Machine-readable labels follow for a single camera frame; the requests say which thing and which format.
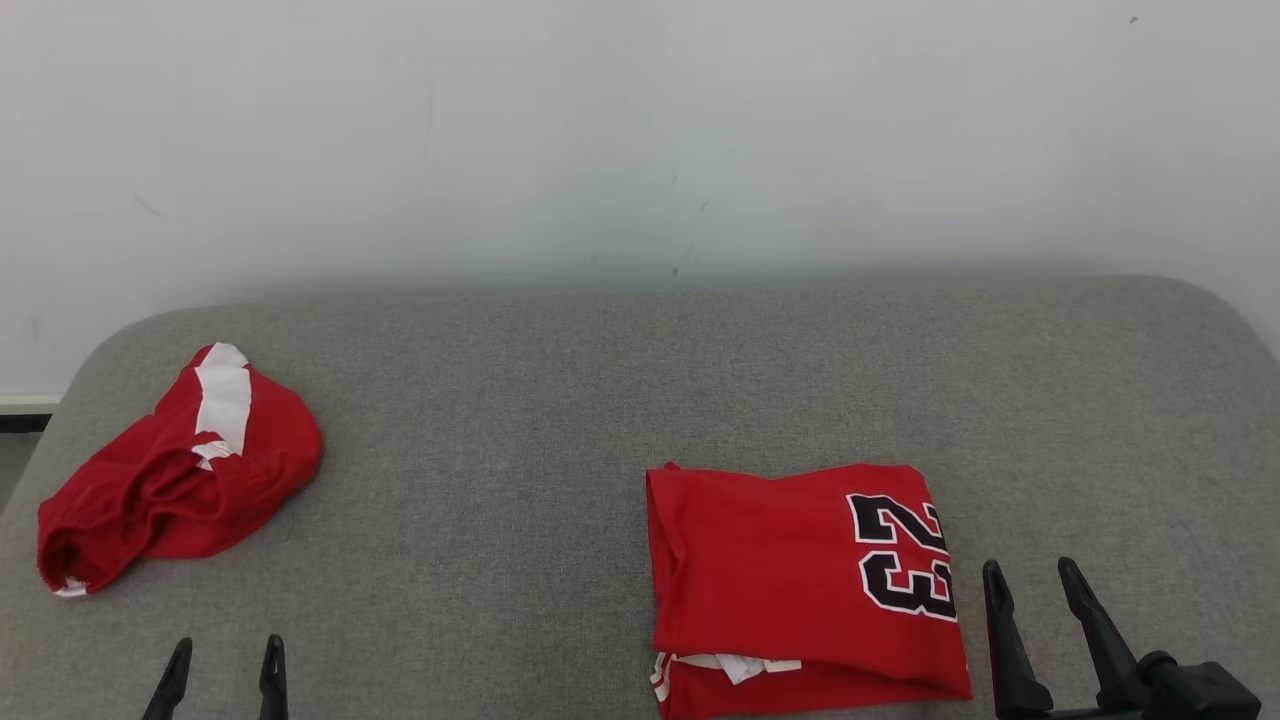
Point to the red shorts white stripe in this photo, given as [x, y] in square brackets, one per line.
[170, 500]

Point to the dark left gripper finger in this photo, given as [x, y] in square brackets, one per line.
[170, 695]
[273, 690]

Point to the white and black skirting board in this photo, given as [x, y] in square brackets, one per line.
[25, 412]

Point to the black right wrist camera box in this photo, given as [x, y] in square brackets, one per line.
[1200, 695]

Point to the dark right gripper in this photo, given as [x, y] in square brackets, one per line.
[1075, 716]

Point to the red jersey number 23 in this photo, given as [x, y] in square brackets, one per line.
[760, 560]

